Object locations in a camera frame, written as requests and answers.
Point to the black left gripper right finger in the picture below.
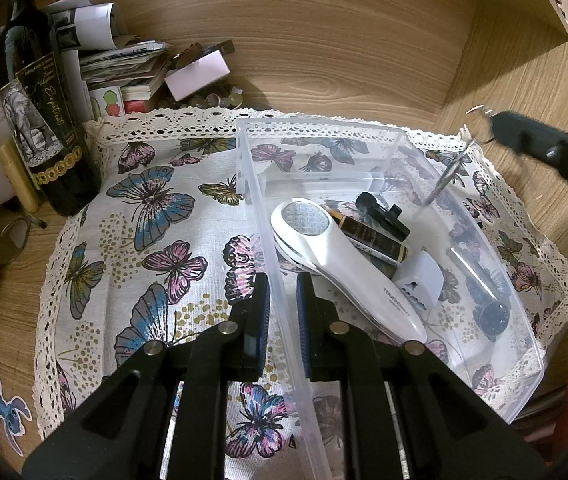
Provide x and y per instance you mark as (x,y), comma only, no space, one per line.
(335,351)

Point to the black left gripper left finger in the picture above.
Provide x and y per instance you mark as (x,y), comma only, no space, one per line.
(232,351)

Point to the white handheld massager device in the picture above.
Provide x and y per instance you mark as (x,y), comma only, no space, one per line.
(308,235)

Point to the white travel plug adapter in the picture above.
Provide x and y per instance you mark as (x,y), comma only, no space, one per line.
(421,280)

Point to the clear plastic storage bin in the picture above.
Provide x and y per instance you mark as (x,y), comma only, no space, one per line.
(331,162)

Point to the metal tweezers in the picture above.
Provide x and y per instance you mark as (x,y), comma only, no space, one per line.
(472,140)

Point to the black clip microphone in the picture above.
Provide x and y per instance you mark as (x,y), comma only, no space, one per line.
(368,205)

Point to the butterfly print lace cloth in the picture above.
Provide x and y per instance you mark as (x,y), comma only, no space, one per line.
(169,246)

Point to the pile of coins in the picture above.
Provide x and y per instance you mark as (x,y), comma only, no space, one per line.
(230,99)

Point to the yellow lip balm tube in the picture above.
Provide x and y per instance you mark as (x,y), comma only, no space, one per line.
(16,174)

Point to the pink white small box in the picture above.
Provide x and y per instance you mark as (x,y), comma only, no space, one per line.
(197,75)

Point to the fruit print card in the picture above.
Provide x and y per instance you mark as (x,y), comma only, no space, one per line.
(107,102)

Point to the stack of papers and booklets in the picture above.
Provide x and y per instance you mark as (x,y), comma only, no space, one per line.
(138,69)

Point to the dark wine bottle elephant label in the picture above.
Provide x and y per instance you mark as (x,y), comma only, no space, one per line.
(33,95)

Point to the rolled white paper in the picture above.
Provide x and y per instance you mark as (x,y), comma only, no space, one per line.
(87,25)

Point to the wire frame eyeglasses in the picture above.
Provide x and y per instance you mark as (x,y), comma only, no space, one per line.
(14,236)

